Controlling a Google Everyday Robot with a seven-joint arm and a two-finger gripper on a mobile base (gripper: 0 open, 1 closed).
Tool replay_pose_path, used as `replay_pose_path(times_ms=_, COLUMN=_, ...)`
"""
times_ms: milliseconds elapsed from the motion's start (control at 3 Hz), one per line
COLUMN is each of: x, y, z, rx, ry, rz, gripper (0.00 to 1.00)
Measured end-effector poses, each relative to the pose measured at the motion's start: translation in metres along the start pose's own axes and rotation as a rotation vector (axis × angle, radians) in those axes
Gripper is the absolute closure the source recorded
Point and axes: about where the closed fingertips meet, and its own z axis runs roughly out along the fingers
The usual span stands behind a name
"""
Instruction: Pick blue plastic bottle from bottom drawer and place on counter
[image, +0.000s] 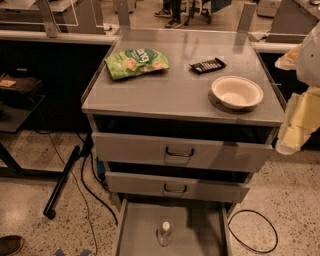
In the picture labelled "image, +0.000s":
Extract black side table left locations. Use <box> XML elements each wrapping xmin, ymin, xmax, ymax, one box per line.
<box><xmin>0</xmin><ymin>95</ymin><xmax>62</xmax><ymax>180</ymax></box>

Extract dark tray with orange card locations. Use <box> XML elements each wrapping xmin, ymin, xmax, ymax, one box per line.
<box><xmin>0</xmin><ymin>70</ymin><xmax>42</xmax><ymax>94</ymax></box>

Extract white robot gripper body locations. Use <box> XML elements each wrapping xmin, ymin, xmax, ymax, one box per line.
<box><xmin>296</xmin><ymin>22</ymin><xmax>320</xmax><ymax>87</ymax></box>

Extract middle grey drawer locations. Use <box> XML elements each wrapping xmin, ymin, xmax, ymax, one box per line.
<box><xmin>106</xmin><ymin>172</ymin><xmax>250</xmax><ymax>203</ymax></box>

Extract clear plastic bottle white cap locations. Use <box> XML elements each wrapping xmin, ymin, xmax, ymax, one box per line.
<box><xmin>157</xmin><ymin>221</ymin><xmax>173</xmax><ymax>247</ymax></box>

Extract black cable left floor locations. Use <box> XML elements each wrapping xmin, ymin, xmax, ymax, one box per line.
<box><xmin>78</xmin><ymin>133</ymin><xmax>119</xmax><ymax>226</ymax></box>

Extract dark candy bar wrapper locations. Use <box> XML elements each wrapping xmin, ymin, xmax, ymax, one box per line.
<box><xmin>190</xmin><ymin>58</ymin><xmax>226</xmax><ymax>74</ymax></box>

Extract white rail left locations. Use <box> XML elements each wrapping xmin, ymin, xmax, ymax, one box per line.
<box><xmin>0</xmin><ymin>30</ymin><xmax>118</xmax><ymax>45</ymax></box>

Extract brown shoe bottom left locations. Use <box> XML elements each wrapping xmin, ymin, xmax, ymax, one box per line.
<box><xmin>0</xmin><ymin>235</ymin><xmax>24</xmax><ymax>256</ymax></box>

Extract white rail right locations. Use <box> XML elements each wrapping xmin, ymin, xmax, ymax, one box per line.
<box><xmin>251</xmin><ymin>42</ymin><xmax>297</xmax><ymax>54</ymax></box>

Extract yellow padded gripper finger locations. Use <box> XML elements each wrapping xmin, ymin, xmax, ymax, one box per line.
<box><xmin>275</xmin><ymin>45</ymin><xmax>301</xmax><ymax>70</ymax></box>
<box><xmin>275</xmin><ymin>87</ymin><xmax>320</xmax><ymax>155</ymax></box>

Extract black cable loop on floor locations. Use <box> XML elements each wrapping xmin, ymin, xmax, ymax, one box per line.
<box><xmin>227</xmin><ymin>209</ymin><xmax>280</xmax><ymax>255</ymax></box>

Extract black pole with wheel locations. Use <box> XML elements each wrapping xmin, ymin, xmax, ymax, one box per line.
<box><xmin>43</xmin><ymin>146</ymin><xmax>80</xmax><ymax>220</ymax></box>

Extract top grey drawer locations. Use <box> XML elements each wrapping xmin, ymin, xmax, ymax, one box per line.
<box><xmin>92</xmin><ymin>132</ymin><xmax>272</xmax><ymax>172</ymax></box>

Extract person feet in background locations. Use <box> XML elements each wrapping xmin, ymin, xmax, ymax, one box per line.
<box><xmin>154</xmin><ymin>0</ymin><xmax>182</xmax><ymax>29</ymax></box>

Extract office chair base background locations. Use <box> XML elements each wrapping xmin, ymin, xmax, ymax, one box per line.
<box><xmin>183</xmin><ymin>0</ymin><xmax>233</xmax><ymax>27</ymax></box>

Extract bottom grey open drawer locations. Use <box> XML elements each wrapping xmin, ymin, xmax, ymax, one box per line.
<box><xmin>112</xmin><ymin>196</ymin><xmax>232</xmax><ymax>256</ymax></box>

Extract green snack chip bag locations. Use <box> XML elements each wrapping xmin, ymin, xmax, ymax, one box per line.
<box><xmin>104</xmin><ymin>48</ymin><xmax>169</xmax><ymax>80</ymax></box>

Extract white rail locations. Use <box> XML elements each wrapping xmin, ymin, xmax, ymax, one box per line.
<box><xmin>0</xmin><ymin>30</ymin><xmax>118</xmax><ymax>45</ymax></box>
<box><xmin>251</xmin><ymin>42</ymin><xmax>297</xmax><ymax>54</ymax></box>

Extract grey metal drawer cabinet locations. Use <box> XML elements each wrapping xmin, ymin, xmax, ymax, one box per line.
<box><xmin>80</xmin><ymin>27</ymin><xmax>287</xmax><ymax>256</ymax></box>

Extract white paper bowl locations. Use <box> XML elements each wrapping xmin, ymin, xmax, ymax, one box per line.
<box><xmin>211</xmin><ymin>76</ymin><xmax>264</xmax><ymax>110</ymax></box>

